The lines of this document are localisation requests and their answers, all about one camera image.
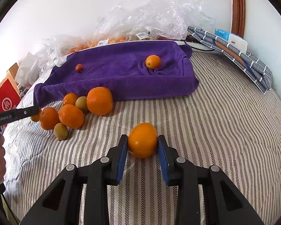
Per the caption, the green round fruit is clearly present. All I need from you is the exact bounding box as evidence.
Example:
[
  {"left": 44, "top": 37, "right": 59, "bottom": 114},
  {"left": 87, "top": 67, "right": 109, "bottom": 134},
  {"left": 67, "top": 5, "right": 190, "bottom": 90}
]
[
  {"left": 54, "top": 123, "right": 68, "bottom": 140},
  {"left": 75, "top": 96, "right": 89, "bottom": 112}
]

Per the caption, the purple towel covered tray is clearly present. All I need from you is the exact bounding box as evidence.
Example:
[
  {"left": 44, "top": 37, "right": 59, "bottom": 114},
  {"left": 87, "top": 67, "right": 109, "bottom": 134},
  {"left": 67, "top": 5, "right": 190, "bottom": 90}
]
[{"left": 33, "top": 40, "right": 200, "bottom": 108}]

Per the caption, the plastic bag of oranges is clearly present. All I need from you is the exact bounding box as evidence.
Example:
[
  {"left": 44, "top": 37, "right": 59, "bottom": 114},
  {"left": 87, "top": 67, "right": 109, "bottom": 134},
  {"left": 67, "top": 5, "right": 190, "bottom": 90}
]
[{"left": 61, "top": 35, "right": 136, "bottom": 54}]

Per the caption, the blue checked folded cloth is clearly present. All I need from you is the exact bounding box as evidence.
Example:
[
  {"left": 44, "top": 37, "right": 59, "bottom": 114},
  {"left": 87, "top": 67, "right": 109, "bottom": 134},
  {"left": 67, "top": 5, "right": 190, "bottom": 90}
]
[{"left": 187, "top": 26, "right": 273, "bottom": 95}]

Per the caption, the striped bed sheet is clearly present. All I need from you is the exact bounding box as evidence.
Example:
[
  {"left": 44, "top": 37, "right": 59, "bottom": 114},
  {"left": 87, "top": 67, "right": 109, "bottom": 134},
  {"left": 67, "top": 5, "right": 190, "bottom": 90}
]
[{"left": 2, "top": 52, "right": 281, "bottom": 225}]

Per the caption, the clear plastic bag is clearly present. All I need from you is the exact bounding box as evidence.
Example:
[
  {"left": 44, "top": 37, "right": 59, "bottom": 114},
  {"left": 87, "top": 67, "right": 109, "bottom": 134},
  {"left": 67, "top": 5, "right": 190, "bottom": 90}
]
[{"left": 39, "top": 35, "right": 85, "bottom": 75}]

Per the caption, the large orange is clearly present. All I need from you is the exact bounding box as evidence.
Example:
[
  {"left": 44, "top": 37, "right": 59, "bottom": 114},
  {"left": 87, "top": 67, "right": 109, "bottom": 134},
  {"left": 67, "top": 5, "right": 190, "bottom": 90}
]
[{"left": 87, "top": 87, "right": 113, "bottom": 116}]

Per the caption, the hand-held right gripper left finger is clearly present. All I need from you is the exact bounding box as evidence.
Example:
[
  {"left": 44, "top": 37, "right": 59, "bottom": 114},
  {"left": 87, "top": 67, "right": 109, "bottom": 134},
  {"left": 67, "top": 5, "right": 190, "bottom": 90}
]
[{"left": 20, "top": 135, "right": 128, "bottom": 225}]

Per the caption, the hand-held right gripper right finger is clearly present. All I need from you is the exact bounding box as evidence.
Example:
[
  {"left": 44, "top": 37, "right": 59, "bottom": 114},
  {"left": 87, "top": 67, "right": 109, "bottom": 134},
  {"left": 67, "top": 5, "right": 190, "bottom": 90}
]
[{"left": 157, "top": 135, "right": 265, "bottom": 225}]

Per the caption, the plastic bag of brown fruit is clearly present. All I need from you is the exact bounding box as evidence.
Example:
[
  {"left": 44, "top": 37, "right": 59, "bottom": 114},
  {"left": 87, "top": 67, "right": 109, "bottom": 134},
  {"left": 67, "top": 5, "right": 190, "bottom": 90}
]
[{"left": 129, "top": 29, "right": 160, "bottom": 41}]

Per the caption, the red paper bag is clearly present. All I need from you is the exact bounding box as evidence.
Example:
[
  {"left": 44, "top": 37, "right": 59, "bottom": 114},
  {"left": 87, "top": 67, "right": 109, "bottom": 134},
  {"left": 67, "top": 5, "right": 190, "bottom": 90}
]
[{"left": 0, "top": 78, "right": 22, "bottom": 115}]

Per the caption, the blue white tissue pack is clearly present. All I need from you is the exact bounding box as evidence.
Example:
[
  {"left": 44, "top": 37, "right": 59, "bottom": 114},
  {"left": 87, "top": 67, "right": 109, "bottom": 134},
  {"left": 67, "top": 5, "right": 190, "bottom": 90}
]
[{"left": 214, "top": 28, "right": 248, "bottom": 53}]

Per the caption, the crumpled clear plastic wrap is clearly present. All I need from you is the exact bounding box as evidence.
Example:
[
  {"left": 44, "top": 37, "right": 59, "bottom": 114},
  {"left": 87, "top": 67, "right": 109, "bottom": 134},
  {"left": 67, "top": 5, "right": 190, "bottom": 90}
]
[{"left": 95, "top": 0, "right": 216, "bottom": 43}]

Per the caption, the white plastic bag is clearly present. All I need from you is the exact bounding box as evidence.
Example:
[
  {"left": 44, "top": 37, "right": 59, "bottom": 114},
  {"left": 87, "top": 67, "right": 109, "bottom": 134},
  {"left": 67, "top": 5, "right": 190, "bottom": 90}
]
[{"left": 15, "top": 52, "right": 41, "bottom": 87}]

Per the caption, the brown wooden door frame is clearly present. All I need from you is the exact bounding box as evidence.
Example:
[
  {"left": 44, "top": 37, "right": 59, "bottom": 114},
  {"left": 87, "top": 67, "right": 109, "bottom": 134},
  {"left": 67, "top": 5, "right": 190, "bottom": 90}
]
[{"left": 230, "top": 0, "right": 246, "bottom": 38}]

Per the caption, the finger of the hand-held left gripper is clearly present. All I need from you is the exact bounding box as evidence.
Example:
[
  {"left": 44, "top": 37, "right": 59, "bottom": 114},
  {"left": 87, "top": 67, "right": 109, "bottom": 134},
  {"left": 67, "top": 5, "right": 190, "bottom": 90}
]
[{"left": 0, "top": 105, "right": 41, "bottom": 125}]

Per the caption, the black cable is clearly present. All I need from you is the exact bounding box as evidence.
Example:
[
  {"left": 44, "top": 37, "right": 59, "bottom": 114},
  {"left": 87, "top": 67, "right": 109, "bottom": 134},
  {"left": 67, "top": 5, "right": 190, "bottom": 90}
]
[{"left": 185, "top": 36, "right": 223, "bottom": 53}]

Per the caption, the brown paper bag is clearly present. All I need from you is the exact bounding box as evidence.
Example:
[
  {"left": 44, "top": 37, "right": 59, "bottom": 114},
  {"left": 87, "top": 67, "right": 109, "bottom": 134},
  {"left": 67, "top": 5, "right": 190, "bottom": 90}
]
[{"left": 0, "top": 62, "right": 19, "bottom": 92}]

